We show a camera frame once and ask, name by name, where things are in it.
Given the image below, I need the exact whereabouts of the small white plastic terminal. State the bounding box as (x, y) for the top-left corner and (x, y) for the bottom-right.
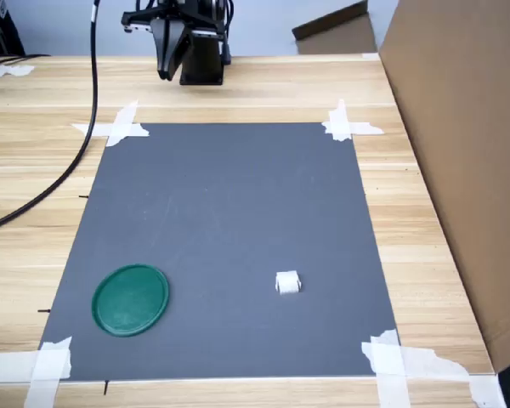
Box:
(275, 270), (303, 297)

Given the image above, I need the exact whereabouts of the round green lid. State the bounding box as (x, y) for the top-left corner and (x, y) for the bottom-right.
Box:
(91, 263), (171, 338)

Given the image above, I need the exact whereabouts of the white masking tape strip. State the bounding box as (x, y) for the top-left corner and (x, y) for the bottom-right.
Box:
(105, 100), (139, 148)
(24, 337), (73, 408)
(401, 346), (509, 408)
(327, 99), (353, 142)
(0, 339), (73, 383)
(321, 121), (385, 137)
(71, 122), (150, 139)
(360, 329), (411, 408)

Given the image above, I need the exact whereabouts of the small brown cardboard flap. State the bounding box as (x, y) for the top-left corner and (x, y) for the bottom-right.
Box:
(292, 0), (378, 56)

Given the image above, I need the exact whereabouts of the crumpled white tape piece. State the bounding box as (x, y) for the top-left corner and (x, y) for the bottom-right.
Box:
(0, 63), (36, 78)

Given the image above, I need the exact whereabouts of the dark grey mat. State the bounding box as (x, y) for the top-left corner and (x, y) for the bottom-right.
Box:
(38, 122), (401, 383)

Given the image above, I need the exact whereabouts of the large brown cardboard panel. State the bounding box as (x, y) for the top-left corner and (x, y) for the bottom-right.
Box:
(377, 0), (510, 376)

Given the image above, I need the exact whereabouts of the black arm base cable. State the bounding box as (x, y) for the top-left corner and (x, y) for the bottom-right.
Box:
(221, 0), (235, 65)

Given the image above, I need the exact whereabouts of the thick black camera cable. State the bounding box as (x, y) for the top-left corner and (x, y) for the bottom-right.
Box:
(0, 0), (101, 235)

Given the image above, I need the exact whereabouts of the thin black cable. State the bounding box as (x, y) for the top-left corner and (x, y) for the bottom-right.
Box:
(0, 53), (52, 66)

